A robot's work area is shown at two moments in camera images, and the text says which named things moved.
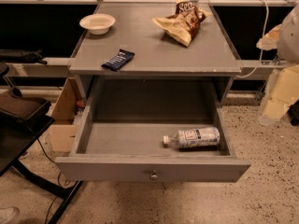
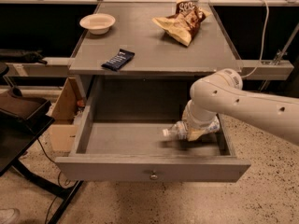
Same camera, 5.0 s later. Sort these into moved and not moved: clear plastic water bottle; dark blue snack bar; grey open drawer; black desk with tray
Moved: clear plastic water bottle
Not moved: dark blue snack bar; black desk with tray; grey open drawer
